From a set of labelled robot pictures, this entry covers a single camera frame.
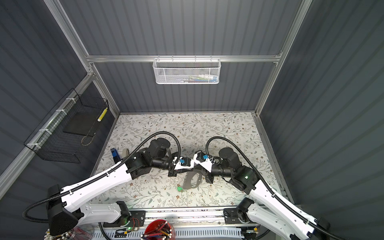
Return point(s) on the red pencil cup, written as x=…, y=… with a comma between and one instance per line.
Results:
x=159, y=230

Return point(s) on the yellow marker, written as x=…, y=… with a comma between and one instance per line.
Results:
x=102, y=115

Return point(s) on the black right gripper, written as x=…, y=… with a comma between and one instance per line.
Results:
x=208, y=177

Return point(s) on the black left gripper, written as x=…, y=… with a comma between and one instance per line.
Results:
x=174, y=172

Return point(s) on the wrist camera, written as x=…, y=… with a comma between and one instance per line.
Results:
x=184, y=163
x=204, y=160

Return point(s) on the black foam pad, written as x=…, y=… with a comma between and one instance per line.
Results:
x=82, y=124

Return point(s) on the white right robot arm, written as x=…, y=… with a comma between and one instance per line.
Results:
x=264, y=205

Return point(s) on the clear pencil cup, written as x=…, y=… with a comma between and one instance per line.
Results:
x=84, y=232

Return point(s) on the white mesh basket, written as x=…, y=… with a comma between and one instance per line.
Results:
x=187, y=73

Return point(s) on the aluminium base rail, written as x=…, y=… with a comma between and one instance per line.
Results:
x=215, y=217

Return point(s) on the white slotted cable duct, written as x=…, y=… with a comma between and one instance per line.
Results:
x=215, y=233

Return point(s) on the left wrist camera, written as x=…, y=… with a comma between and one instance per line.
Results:
x=184, y=163

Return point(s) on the black wire basket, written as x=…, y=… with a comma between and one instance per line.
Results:
x=50, y=143

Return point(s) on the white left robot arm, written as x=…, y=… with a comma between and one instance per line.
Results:
x=65, y=208

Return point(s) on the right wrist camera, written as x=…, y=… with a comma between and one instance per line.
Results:
x=204, y=160

